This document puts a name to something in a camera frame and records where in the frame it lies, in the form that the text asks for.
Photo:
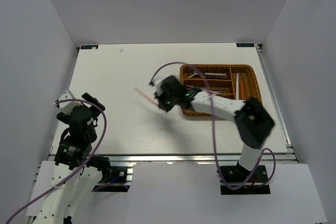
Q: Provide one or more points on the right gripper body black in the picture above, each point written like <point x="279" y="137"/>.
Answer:
<point x="168" y="101"/>

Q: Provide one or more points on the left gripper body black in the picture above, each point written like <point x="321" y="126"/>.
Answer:
<point x="88" y="97"/>

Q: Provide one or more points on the orange chopstick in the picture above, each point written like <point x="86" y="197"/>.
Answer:
<point x="241" y="90"/>
<point x="142" y="94"/>

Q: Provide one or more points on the knife with pink handle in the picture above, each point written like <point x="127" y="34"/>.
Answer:
<point x="205" y="89"/>

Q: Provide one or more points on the fork with black handle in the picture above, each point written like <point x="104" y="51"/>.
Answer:
<point x="195" y="75"/>

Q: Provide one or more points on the knife with black handle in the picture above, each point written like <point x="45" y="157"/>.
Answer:
<point x="224" y="92"/>

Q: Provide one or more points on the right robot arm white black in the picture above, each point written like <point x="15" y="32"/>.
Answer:
<point x="253" y="122"/>

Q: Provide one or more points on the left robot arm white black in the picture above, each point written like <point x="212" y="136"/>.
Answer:
<point x="77" y="169"/>

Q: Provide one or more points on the woven wicker cutlery tray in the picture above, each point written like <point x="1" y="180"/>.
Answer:
<point x="235" y="74"/>

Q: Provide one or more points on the blue label left corner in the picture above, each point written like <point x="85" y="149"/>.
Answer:
<point x="89" y="47"/>

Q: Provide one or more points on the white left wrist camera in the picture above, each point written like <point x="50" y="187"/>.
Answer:
<point x="65" y="102"/>

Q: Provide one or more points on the aluminium rail front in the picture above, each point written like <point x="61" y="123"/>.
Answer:
<point x="282" y="157"/>

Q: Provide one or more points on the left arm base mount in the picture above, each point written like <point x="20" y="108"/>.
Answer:
<point x="113" y="175"/>

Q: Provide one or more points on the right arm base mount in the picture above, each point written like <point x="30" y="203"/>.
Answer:
<point x="256" y="185"/>

